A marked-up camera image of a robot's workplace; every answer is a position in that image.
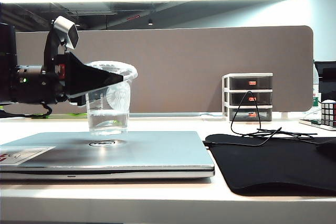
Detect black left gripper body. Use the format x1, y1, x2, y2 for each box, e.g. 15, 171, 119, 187
40, 52, 69, 104

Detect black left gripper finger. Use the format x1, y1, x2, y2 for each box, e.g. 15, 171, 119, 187
68, 93, 87, 107
65, 51, 124, 99

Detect clear plastic coffee cup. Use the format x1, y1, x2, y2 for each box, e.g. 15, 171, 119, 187
86, 60, 138, 136

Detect silver Dell laptop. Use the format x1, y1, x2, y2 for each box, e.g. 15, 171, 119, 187
0, 131, 216, 180

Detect green item behind partition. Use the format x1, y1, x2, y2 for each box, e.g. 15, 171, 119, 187
31, 113, 89, 119

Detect white sticker with red print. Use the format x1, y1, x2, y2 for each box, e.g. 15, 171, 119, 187
0, 146, 56, 166

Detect brown desk partition panel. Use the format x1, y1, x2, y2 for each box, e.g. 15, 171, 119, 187
14, 26, 315, 115

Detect black mouse pad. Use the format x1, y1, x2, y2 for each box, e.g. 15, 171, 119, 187
203, 133, 336, 197

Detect smartphone with white case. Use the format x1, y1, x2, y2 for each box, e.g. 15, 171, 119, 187
298, 119, 336, 132

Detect clear bottle with green label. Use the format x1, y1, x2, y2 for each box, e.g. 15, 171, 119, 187
312, 60, 320, 109

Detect Rubik's cube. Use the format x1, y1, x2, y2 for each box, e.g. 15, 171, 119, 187
320, 100, 336, 127

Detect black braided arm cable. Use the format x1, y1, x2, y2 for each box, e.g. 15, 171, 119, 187
0, 102, 54, 118

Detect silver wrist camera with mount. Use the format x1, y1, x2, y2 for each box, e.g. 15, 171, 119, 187
43, 16, 80, 72

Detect white drawer organizer frame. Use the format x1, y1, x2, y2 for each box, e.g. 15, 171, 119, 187
222, 72, 274, 123

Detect dark drawer with red handle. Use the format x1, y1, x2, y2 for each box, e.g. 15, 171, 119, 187
229, 108, 272, 122
229, 76, 272, 90
229, 92, 272, 106

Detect thin black cable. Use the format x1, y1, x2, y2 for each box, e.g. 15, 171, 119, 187
230, 91, 318, 146

